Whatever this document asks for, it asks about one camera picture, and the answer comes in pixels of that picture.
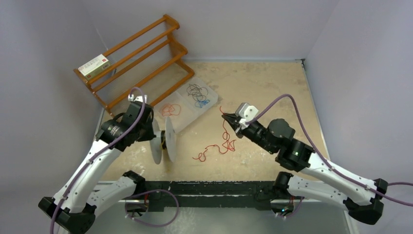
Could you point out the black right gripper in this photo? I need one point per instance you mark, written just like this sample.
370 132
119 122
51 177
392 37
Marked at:
234 122

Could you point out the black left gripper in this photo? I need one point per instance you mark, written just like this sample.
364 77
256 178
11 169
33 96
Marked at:
150 135

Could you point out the grey cable spool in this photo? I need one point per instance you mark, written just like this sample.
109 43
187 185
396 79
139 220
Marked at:
163 141

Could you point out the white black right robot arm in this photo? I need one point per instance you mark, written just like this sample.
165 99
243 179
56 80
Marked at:
309 176

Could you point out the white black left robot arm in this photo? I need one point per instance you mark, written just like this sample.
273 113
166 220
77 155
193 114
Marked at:
74 207

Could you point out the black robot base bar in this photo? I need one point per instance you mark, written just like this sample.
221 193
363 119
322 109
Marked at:
260 195

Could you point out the clear plastic tray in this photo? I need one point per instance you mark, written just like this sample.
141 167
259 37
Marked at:
187 103

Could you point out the orange wooden rack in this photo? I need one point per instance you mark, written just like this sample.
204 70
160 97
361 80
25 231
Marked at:
136 57

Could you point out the white cardboard box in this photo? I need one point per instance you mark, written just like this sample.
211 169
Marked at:
94 67

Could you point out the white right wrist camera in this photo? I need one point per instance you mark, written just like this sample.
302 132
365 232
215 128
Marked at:
246 113

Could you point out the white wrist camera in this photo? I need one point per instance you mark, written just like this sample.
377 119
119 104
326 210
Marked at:
140 98
246 113

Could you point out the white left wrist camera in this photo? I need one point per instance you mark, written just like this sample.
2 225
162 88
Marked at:
140 98

